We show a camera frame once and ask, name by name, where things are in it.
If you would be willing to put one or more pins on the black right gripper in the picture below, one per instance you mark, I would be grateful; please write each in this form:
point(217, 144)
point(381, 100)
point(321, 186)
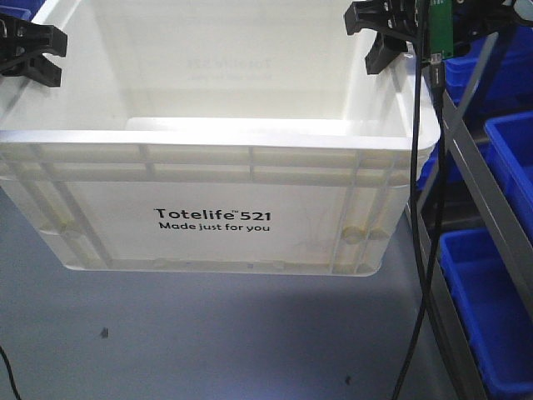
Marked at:
point(396, 20)

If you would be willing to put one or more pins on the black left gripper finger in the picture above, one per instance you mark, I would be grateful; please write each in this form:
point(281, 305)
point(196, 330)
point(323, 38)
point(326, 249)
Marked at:
point(38, 69)
point(22, 40)

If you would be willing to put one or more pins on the white Totelife plastic tote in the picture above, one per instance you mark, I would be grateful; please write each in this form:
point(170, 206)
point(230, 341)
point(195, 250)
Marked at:
point(216, 137)

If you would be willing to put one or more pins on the blue storage bin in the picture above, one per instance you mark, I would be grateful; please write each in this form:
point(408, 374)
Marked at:
point(512, 85)
point(509, 157)
point(498, 327)

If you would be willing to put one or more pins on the blue middle storage bin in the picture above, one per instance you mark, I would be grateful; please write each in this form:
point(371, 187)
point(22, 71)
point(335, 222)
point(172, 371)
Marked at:
point(509, 157)

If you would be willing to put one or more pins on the blue lower storage bin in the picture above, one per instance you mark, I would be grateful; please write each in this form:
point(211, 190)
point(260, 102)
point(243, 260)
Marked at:
point(498, 327)

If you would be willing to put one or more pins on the grey metal shelf frame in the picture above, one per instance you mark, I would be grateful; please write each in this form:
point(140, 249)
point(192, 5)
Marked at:
point(496, 213)

